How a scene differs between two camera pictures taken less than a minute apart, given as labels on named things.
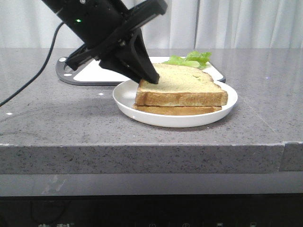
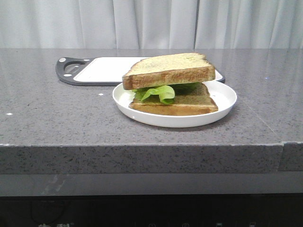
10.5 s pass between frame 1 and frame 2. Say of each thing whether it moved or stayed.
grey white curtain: stayed
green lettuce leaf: moved
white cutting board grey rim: stayed
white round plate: stayed
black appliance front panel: stayed
